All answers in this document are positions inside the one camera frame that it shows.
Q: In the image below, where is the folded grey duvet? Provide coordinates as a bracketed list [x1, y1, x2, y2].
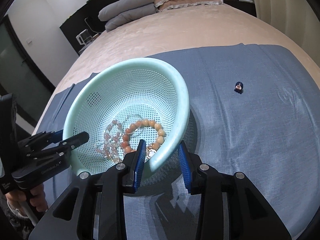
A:
[98, 0, 157, 32]

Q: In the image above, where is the cream curtain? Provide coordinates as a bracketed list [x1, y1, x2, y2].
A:
[253, 0, 320, 64]

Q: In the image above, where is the dark framed glass door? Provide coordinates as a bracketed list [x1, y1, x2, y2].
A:
[1, 15, 55, 127]

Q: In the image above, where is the pink crystal bead necklace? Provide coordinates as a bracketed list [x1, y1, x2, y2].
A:
[94, 113, 151, 164]

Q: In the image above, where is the mint green perforated basket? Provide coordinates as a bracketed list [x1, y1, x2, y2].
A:
[63, 57, 197, 185]

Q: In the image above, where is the black headboard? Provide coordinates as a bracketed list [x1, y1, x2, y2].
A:
[60, 0, 119, 53]

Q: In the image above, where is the left hand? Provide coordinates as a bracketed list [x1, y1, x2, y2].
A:
[5, 184, 48, 217]

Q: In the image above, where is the orange bead bracelet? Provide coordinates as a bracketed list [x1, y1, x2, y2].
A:
[121, 119, 166, 156]

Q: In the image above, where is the beige plush bedspread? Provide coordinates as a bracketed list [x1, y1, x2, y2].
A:
[53, 4, 319, 94]

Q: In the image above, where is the white electric kettle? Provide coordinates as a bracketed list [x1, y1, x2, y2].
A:
[76, 29, 93, 46]

